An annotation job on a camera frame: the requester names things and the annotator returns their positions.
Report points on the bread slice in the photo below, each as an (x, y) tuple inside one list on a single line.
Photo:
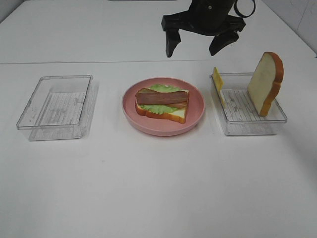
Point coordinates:
[(177, 116), (266, 82)]

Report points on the clear right plastic container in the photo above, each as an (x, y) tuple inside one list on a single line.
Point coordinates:
[(239, 116)]

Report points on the clear left plastic container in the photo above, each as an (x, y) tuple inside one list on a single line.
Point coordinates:
[(60, 107)]

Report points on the clear plastic container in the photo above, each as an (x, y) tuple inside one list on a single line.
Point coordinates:
[(60, 107), (239, 116)]

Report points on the bacon strip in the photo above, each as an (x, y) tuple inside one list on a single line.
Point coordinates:
[(176, 105), (161, 98)]

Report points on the green lettuce leaf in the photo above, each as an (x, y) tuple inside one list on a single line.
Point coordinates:
[(160, 109)]

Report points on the yellow cheese slice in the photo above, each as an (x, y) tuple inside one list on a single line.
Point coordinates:
[(218, 82)]

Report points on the pink round plate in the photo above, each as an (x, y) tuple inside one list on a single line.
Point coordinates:
[(163, 127)]

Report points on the standing bread slice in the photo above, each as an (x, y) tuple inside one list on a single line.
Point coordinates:
[(266, 82)]

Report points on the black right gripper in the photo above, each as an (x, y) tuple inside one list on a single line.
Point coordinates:
[(205, 17)]

